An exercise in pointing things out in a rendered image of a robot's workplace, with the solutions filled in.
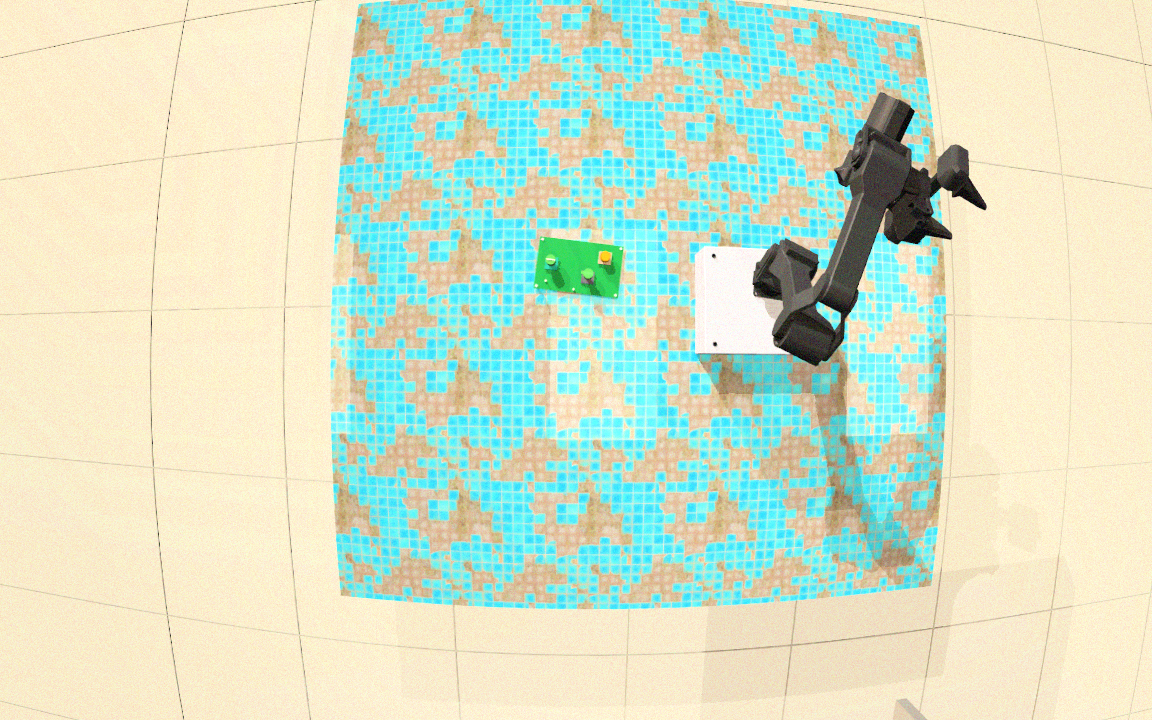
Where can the green circuit board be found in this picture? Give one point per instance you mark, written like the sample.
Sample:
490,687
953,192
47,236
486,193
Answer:
583,267

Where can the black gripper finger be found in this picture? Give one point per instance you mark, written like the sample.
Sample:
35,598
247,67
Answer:
969,193
939,230

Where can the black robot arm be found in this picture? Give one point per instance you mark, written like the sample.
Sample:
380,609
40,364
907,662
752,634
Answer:
877,170

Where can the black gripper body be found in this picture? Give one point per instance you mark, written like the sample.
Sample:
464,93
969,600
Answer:
952,172

